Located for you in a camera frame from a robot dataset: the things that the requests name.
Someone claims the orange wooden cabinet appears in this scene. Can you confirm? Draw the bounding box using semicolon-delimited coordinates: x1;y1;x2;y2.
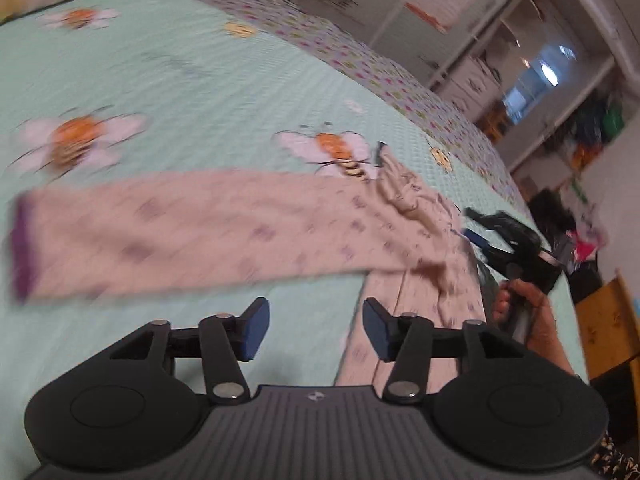
575;275;640;381

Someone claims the wooden chair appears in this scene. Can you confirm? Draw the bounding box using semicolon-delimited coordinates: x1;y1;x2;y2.
480;105;512;142

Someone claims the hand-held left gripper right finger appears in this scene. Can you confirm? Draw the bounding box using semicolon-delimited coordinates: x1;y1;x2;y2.
362;297;566;405

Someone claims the sliding door wardrobe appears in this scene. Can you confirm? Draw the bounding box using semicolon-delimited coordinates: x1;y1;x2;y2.
285;0;551;91

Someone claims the green bag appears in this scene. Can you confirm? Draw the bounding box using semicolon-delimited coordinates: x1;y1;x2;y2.
602;105;627;137

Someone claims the white shelf drawer cabinet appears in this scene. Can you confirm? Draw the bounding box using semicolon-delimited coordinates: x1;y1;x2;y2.
435;0;543;121

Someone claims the person's right hand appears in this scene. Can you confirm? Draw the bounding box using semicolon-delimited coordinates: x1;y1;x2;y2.
492;279;553;347

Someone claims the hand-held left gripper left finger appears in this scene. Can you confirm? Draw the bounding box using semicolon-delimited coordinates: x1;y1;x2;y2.
75;296;271;405

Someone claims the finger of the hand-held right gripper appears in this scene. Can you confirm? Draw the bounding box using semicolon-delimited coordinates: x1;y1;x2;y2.
461;228;496;256
463;206;503;228

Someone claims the black box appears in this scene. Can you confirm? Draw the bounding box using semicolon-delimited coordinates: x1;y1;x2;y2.
527;189;576;233

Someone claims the cream printed pajama top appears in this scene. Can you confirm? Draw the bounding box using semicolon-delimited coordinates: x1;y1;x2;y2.
12;152;488;388

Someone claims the floral bed sheet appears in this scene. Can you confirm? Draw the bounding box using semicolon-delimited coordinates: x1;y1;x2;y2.
170;0;526;206

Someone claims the mint quilted bee bedspread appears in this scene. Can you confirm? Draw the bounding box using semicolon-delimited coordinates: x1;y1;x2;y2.
0;0;588;480

